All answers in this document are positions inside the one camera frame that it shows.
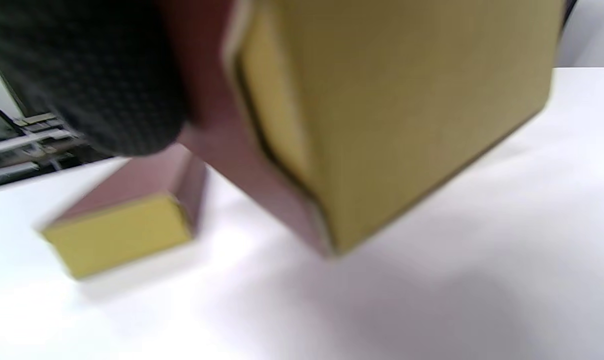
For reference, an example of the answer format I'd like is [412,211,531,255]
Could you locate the person's right hand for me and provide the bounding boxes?
[0,0,188,157]

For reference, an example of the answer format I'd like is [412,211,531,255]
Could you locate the brown sliding storage box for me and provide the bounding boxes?
[159,0,565,258]
[34,145,208,281]

